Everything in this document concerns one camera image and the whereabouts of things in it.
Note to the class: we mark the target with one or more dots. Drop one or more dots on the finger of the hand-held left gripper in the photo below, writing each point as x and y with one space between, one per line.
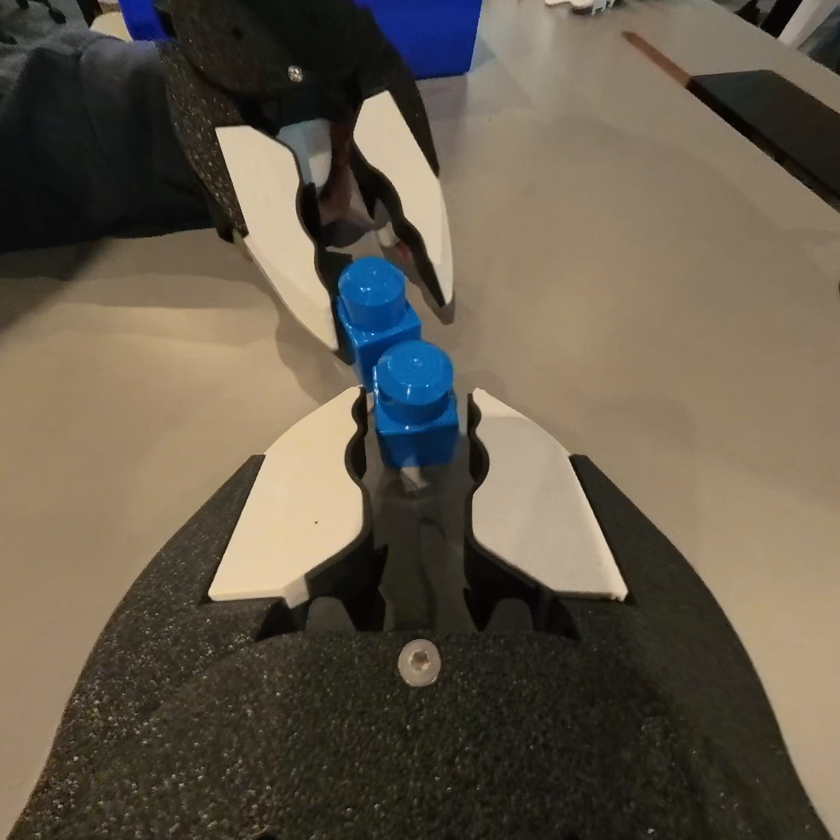
269 216
407 170

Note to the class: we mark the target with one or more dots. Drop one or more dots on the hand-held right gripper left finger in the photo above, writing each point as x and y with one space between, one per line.
295 512

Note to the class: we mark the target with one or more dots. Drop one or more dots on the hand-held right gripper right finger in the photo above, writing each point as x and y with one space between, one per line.
544 512

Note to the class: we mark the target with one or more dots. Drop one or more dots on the blue plastic bin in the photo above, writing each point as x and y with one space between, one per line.
446 33

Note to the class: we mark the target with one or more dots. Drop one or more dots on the blue single-stud block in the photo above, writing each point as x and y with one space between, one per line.
417 420
377 315

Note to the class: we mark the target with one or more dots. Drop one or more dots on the person's left forearm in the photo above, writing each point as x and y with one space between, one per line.
85 144

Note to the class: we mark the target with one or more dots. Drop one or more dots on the person's left hand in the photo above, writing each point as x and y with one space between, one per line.
344 177

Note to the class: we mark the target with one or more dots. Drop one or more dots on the pile of white plastic parts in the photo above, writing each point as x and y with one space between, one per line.
584 5

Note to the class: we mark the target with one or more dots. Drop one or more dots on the black table mat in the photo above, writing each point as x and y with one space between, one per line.
774 124

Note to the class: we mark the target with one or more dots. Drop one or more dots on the white pointed panel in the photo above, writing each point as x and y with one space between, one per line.
800 19

